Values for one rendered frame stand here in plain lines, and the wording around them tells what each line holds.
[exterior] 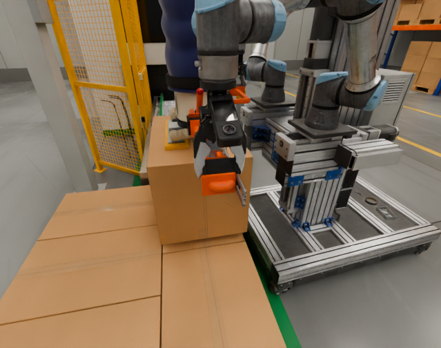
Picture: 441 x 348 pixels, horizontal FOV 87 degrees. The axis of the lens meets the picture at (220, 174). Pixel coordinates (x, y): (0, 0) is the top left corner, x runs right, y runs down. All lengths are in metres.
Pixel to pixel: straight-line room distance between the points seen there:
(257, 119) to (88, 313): 1.29
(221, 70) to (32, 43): 1.94
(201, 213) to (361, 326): 1.15
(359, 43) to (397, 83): 0.69
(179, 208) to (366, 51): 0.85
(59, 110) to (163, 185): 1.57
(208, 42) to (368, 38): 0.59
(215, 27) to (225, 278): 0.89
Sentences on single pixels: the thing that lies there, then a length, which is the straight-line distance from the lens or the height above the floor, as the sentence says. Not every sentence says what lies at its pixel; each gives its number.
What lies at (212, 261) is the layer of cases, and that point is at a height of 0.54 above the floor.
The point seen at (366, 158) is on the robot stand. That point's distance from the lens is 1.22.
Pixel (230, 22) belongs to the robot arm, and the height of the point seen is 1.42.
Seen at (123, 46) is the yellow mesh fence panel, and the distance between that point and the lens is 2.21.
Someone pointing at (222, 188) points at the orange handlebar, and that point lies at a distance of 0.49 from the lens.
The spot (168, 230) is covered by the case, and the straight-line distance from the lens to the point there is 1.05.
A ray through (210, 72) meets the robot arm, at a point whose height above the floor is 1.35.
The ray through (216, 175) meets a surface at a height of 1.15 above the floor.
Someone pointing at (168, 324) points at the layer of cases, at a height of 0.54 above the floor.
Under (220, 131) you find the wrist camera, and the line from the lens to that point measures 0.41.
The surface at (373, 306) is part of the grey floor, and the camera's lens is 1.86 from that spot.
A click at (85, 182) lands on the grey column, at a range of 2.59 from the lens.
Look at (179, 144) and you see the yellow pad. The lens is 0.97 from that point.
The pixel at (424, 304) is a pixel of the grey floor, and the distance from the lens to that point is 2.04.
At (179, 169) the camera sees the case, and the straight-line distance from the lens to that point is 0.87.
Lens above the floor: 1.41
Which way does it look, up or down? 31 degrees down
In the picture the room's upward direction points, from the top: straight up
